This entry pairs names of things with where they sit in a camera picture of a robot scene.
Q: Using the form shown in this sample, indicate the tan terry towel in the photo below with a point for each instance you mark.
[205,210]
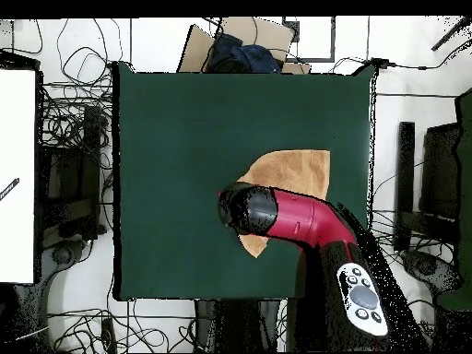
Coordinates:
[295,169]

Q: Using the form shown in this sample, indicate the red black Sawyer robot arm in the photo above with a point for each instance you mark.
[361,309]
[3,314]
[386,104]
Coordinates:
[313,221]

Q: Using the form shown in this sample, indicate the dark green table cloth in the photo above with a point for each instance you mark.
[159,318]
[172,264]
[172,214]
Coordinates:
[177,147]

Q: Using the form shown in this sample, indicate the dark blue clothing pile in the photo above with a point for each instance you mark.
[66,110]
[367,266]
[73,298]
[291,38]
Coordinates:
[243,55]

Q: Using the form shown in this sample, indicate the open cardboard box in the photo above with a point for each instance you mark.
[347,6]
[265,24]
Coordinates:
[265,35]

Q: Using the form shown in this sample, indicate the office chair base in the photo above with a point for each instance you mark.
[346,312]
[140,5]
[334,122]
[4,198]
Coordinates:
[61,255]
[427,267]

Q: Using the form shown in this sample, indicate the black power strip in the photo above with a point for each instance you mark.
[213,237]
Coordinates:
[107,333]

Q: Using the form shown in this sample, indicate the white desk top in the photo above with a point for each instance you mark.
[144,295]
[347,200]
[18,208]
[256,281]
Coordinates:
[16,166]

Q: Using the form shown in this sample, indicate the dark green draped cloth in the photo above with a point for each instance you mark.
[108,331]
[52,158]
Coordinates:
[465,184]

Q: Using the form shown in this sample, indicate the black tripod leg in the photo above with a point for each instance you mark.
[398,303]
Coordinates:
[448,37]

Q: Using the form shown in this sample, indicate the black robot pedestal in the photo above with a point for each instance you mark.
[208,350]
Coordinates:
[236,324]

